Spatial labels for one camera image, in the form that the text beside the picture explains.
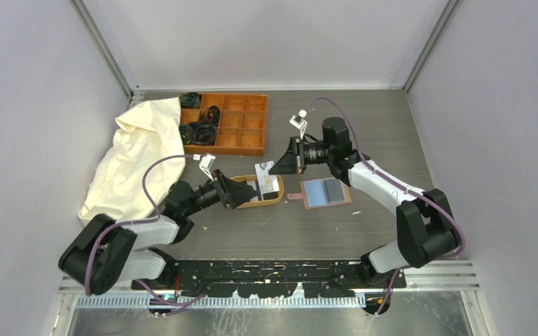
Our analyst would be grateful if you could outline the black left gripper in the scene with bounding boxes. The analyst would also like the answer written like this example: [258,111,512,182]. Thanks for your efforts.
[184,169,258,216]

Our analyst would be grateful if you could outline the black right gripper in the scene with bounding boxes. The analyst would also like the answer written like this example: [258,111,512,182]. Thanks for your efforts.
[269,136,333,176]

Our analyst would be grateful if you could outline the yellow oval tray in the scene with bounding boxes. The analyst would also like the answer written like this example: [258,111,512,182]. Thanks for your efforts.
[232,175,284,207]

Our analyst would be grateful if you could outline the tan leather card holder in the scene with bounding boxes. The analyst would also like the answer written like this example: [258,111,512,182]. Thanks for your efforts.
[287,177,352,210]

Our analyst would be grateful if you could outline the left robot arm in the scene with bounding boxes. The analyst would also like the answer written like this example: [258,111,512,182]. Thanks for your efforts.
[58,169,257,295]

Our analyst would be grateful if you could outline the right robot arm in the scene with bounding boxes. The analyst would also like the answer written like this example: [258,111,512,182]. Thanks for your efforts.
[270,115,463,288]

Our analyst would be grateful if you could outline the black credit card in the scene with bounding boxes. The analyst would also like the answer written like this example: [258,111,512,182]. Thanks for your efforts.
[247,180,263,202]

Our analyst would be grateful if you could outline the orange compartment organizer tray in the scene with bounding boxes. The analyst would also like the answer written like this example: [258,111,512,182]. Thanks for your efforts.
[179,92,268,157]

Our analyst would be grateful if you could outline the cream cloth bag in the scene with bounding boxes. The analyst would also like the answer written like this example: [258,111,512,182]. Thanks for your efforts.
[78,97,186,225]

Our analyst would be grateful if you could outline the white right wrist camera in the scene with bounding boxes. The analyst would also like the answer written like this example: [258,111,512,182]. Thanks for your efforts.
[289,109,308,139]

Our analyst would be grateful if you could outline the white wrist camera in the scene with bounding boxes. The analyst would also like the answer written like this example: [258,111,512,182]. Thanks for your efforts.
[198,153,216,180]
[289,109,308,139]

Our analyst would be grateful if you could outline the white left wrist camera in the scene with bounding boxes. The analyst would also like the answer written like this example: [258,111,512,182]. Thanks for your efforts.
[198,153,216,180]

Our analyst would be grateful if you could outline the black coiled cable large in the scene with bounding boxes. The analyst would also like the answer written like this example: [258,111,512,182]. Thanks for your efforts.
[179,122,218,146]

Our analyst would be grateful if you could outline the black coiled cable middle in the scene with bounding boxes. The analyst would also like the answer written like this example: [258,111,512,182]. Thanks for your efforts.
[202,105,222,124]

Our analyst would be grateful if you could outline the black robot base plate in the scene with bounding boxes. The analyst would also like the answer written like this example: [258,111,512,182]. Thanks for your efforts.
[121,256,406,298]

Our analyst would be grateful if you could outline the black coiled cable top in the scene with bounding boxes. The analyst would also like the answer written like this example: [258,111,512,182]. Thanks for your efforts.
[179,92,203,111]

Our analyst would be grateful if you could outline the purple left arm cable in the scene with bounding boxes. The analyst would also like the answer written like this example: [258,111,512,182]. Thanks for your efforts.
[84,154,207,317]

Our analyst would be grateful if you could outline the aluminium front rail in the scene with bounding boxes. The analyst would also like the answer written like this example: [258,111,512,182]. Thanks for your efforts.
[60,260,481,313]

